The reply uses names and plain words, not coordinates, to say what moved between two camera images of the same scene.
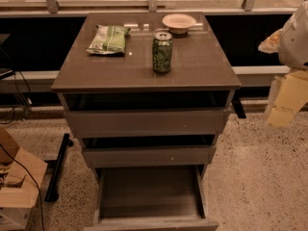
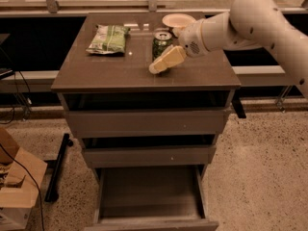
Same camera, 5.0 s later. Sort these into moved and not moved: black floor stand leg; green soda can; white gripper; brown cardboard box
Moved: white gripper
Not moved: brown cardboard box; black floor stand leg; green soda can
